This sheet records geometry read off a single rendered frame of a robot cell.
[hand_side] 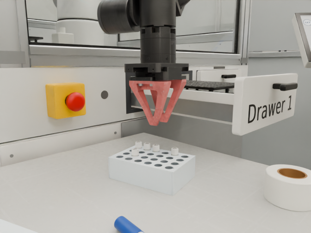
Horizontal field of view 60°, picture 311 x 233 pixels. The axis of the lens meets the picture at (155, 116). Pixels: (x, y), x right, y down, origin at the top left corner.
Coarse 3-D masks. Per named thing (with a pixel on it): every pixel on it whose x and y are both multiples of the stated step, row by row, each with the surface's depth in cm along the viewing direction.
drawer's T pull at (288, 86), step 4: (276, 84) 58; (280, 84) 57; (284, 84) 55; (288, 84) 55; (292, 84) 57; (296, 84) 58; (276, 88) 58; (280, 88) 55; (284, 88) 54; (288, 88) 55; (292, 88) 57; (296, 88) 59
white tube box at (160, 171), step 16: (112, 160) 45; (128, 160) 44; (144, 160) 44; (160, 160) 44; (176, 160) 45; (192, 160) 45; (112, 176) 46; (128, 176) 44; (144, 176) 42; (160, 176) 41; (176, 176) 40; (192, 176) 46; (176, 192) 41
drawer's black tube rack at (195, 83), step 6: (186, 84) 70; (192, 84) 70; (198, 84) 70; (204, 84) 70; (210, 84) 70; (216, 84) 69; (222, 84) 70; (228, 84) 70; (198, 90) 74; (210, 90) 62; (228, 90) 67
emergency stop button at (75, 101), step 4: (72, 92) 55; (76, 92) 55; (68, 96) 55; (72, 96) 54; (76, 96) 55; (80, 96) 56; (68, 100) 54; (72, 100) 54; (76, 100) 55; (80, 100) 56; (84, 100) 56; (68, 104) 54; (72, 104) 55; (76, 104) 55; (80, 104) 56; (84, 104) 57; (68, 108) 55; (72, 108) 55; (76, 108) 55; (80, 108) 56
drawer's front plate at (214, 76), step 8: (200, 72) 93; (208, 72) 96; (216, 72) 100; (224, 72) 104; (232, 72) 108; (240, 72) 112; (200, 80) 93; (208, 80) 97; (216, 80) 100; (224, 80) 104; (232, 80) 109
